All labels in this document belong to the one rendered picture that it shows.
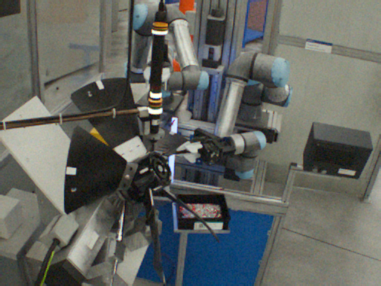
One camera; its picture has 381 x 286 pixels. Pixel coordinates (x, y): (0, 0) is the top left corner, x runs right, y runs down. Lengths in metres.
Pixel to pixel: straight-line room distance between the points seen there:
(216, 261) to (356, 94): 1.77
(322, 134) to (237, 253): 0.79
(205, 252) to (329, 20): 1.87
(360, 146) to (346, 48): 1.52
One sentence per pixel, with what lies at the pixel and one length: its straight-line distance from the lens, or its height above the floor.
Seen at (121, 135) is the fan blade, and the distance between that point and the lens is 1.24.
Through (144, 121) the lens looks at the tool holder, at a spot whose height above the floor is 1.35.
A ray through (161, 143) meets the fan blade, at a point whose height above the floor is 1.19.
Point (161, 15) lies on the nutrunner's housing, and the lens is 1.12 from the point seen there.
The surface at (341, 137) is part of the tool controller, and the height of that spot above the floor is 1.24.
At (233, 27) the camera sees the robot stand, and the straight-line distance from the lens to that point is 2.10.
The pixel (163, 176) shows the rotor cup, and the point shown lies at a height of 1.21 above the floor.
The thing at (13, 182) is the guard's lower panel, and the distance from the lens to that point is 1.86.
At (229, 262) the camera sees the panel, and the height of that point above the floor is 0.41.
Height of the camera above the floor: 1.88
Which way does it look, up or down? 29 degrees down
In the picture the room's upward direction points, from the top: 5 degrees clockwise
